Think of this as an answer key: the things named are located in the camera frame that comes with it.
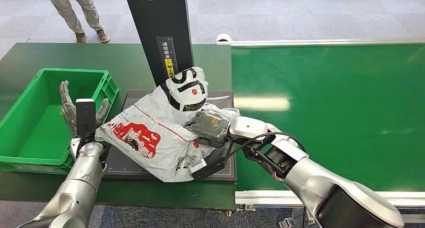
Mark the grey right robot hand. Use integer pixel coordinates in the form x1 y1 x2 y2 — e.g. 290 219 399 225
189 108 232 149

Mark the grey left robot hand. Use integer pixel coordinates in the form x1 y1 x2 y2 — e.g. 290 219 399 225
60 80 111 136

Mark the white package with black tape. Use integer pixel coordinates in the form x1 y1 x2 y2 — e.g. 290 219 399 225
95 66 241 183

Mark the black inbound scanning machine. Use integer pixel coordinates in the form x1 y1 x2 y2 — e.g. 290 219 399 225
102 0 238 183

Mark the green conveyor belt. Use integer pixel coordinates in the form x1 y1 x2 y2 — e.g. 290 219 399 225
231 44 425 192

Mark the green plastic crate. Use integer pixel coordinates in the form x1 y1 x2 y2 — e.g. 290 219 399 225
0 68 119 176

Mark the person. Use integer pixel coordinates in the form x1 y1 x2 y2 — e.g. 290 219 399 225
41 0 111 44

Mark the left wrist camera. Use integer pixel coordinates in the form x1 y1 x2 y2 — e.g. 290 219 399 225
75 98 97 138

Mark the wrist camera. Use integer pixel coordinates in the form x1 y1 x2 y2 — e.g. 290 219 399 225
75 98 97 138
190 138 234 183

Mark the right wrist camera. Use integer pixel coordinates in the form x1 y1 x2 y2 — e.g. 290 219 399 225
190 138 234 183

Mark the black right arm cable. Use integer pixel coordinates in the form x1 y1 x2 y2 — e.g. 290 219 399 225
226 131 308 161

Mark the aluminium conveyor frame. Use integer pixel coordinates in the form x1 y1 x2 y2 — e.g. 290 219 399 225
216 34 425 228

